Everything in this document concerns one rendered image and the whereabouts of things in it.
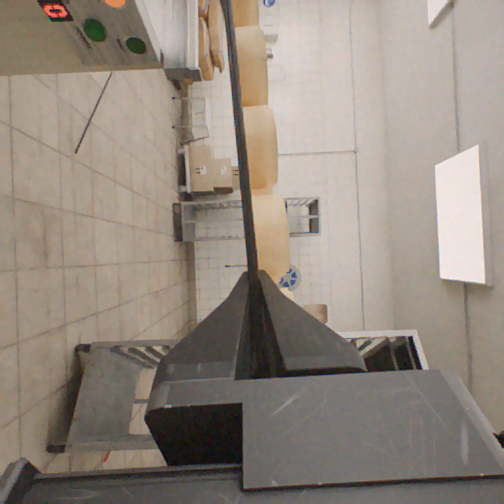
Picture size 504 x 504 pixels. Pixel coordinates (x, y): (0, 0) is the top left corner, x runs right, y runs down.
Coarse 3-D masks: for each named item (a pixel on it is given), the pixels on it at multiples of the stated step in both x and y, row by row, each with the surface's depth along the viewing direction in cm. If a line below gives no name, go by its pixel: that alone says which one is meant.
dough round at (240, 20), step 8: (232, 0) 19; (240, 0) 19; (248, 0) 19; (256, 0) 19; (240, 8) 19; (248, 8) 19; (256, 8) 19; (240, 16) 19; (248, 16) 19; (256, 16) 20; (240, 24) 20; (248, 24) 20; (256, 24) 20
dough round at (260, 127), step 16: (256, 112) 17; (272, 112) 17; (256, 128) 16; (272, 128) 16; (256, 144) 16; (272, 144) 16; (256, 160) 17; (272, 160) 17; (256, 176) 17; (272, 176) 17
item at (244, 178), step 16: (224, 0) 15; (224, 16) 15; (240, 96) 14; (240, 112) 14; (240, 128) 14; (240, 144) 14; (240, 160) 14; (240, 176) 14; (256, 256) 13; (256, 272) 13; (256, 288) 13; (256, 304) 12; (256, 320) 12; (256, 336) 12; (256, 352) 12
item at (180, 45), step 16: (176, 0) 56; (192, 0) 56; (176, 16) 55; (192, 16) 55; (176, 32) 55; (192, 32) 55; (176, 48) 54; (192, 48) 54; (176, 64) 54; (192, 64) 53
